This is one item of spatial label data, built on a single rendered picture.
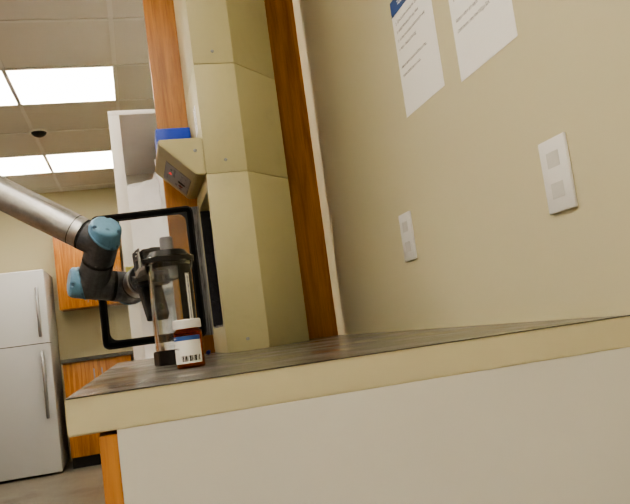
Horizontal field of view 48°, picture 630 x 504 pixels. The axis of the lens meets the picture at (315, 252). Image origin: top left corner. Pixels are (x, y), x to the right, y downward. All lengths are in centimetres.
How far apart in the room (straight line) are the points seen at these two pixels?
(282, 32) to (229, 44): 49
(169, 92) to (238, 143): 48
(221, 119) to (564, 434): 130
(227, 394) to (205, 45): 135
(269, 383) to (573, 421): 38
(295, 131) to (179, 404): 166
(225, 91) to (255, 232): 39
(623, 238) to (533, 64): 33
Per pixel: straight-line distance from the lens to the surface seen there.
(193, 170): 190
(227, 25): 204
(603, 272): 110
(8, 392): 681
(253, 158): 195
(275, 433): 82
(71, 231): 174
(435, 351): 87
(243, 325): 186
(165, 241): 155
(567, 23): 115
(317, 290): 228
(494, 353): 90
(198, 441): 81
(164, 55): 239
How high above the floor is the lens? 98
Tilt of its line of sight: 6 degrees up
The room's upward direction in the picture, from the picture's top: 8 degrees counter-clockwise
